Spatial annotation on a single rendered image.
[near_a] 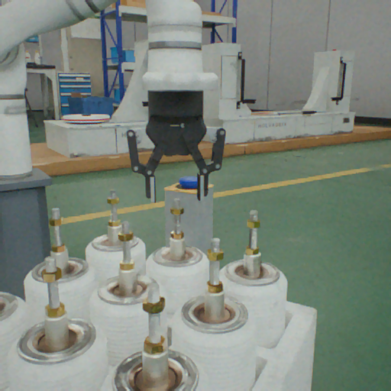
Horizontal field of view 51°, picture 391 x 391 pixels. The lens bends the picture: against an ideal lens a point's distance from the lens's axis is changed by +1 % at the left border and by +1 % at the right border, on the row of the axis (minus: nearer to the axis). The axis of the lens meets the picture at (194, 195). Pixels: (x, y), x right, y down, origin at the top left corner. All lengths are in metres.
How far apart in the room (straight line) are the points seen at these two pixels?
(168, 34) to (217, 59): 2.60
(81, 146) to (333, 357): 2.03
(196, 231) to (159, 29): 0.37
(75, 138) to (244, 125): 1.30
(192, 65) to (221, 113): 2.58
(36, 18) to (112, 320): 0.62
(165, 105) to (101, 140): 2.09
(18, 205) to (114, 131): 1.73
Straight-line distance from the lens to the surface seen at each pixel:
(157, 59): 0.54
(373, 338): 0.96
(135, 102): 2.87
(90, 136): 2.59
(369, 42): 6.26
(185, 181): 0.76
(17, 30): 0.92
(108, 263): 0.65
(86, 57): 6.94
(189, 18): 0.55
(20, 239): 1.00
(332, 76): 4.05
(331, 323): 0.98
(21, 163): 0.98
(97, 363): 0.44
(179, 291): 0.59
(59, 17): 0.90
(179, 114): 0.53
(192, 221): 0.75
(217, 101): 3.12
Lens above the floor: 0.50
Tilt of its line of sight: 15 degrees down
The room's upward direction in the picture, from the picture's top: straight up
